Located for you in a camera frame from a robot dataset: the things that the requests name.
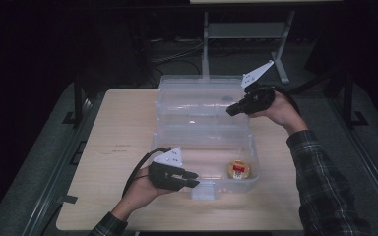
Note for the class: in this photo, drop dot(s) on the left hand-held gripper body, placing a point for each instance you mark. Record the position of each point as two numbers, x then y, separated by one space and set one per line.
164 173

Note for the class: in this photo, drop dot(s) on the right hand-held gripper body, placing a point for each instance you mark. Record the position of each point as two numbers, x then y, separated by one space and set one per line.
259 96

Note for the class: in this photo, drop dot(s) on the clear plastic storage box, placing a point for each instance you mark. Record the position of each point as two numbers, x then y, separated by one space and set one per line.
206 131

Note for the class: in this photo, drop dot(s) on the small orange round snack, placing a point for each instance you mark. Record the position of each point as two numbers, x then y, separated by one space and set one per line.
239 169

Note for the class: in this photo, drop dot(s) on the person's right hand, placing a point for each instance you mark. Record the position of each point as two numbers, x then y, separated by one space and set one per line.
282 109

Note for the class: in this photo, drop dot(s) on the person's left hand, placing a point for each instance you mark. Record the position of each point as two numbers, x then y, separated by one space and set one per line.
141 196

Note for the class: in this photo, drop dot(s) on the black tape strip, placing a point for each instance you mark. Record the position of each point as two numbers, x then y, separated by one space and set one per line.
67 199

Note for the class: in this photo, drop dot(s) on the grey metal stand frame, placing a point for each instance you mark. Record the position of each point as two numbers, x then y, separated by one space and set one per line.
246 31

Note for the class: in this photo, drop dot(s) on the black metal post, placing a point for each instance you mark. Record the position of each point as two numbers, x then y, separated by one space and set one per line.
348 98
77 98

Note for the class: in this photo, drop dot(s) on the aluminium rail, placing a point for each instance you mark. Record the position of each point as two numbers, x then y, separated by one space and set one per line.
55 170
374 170

